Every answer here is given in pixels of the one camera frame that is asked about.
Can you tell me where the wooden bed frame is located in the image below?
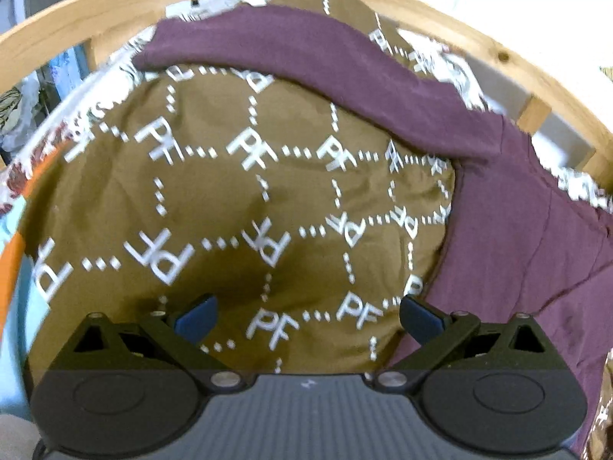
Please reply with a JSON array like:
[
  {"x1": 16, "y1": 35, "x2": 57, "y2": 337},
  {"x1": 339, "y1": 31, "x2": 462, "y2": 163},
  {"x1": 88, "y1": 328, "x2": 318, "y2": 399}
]
[{"x1": 0, "y1": 0, "x2": 613, "y2": 183}]

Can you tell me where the maroon garment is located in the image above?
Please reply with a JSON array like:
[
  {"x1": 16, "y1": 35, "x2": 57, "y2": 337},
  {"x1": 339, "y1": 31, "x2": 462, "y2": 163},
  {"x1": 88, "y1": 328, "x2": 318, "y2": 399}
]
[{"x1": 131, "y1": 5, "x2": 613, "y2": 460}]

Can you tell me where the white patterned bedsheet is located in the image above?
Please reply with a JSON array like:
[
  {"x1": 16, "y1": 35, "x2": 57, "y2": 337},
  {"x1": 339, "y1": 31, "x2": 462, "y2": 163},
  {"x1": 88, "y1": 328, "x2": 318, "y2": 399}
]
[{"x1": 0, "y1": 0, "x2": 613, "y2": 216}]

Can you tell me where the floral patterned cloth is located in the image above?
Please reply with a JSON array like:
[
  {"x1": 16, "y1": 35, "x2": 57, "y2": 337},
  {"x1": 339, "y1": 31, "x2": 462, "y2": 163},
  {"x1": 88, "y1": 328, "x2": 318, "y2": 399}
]
[{"x1": 0, "y1": 74, "x2": 41, "y2": 154}]

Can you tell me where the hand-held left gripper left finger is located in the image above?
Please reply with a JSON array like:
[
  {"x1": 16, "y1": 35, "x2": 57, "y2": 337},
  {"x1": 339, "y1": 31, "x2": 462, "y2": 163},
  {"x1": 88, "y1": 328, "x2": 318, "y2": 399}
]
[{"x1": 45, "y1": 294, "x2": 250, "y2": 392}]

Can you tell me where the orange and light blue cloth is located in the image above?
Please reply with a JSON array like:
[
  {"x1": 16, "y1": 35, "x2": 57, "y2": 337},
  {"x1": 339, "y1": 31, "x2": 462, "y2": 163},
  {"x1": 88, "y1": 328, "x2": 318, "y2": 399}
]
[{"x1": 0, "y1": 158, "x2": 53, "y2": 422}]

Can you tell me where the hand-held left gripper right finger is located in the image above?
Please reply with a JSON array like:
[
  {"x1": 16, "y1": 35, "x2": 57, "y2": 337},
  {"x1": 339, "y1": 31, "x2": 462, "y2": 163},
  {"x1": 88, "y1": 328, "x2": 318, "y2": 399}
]
[{"x1": 374, "y1": 296, "x2": 572, "y2": 392}]

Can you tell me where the brown printed blanket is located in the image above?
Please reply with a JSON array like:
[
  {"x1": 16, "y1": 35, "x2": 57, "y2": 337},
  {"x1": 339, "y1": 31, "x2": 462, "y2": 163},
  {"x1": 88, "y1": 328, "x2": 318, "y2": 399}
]
[{"x1": 21, "y1": 0, "x2": 613, "y2": 460}]

